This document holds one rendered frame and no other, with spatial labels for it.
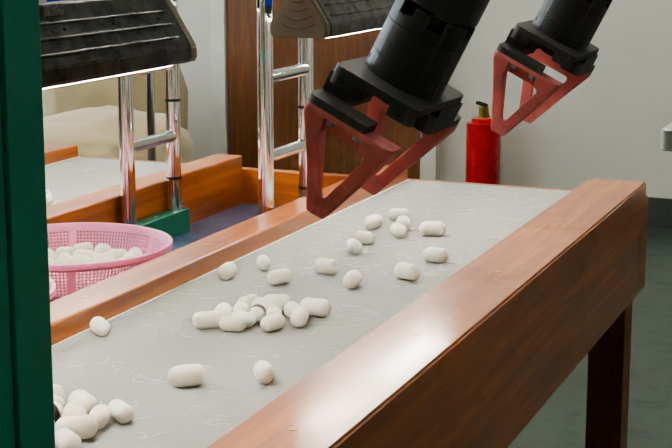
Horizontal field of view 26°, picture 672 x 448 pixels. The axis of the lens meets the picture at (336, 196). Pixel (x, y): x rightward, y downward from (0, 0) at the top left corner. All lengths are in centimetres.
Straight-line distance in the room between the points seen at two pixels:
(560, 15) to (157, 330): 58
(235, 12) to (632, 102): 176
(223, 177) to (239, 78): 379
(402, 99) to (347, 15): 99
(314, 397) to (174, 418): 13
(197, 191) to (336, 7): 71
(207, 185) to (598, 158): 353
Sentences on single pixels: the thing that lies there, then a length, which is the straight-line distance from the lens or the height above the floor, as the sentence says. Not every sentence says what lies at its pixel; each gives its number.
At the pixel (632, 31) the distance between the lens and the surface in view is 588.
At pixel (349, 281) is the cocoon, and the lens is 179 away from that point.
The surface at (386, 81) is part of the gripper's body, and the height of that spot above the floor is 108.
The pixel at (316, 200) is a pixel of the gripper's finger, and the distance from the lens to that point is 98.
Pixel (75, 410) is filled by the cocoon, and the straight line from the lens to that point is 132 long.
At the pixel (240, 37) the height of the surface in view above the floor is 71.
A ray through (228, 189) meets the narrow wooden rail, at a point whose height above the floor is 71.
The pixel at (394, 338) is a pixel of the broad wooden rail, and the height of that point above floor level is 77.
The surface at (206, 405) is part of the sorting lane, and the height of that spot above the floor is 74.
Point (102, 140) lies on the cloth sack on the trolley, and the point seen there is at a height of 55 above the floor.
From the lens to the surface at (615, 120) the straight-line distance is 592.
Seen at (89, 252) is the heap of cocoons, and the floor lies 74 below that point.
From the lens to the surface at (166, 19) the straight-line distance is 153.
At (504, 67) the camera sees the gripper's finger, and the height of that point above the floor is 105.
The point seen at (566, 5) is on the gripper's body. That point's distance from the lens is 138.
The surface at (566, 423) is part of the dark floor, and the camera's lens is 360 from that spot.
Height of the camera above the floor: 118
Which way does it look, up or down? 10 degrees down
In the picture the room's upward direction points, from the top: straight up
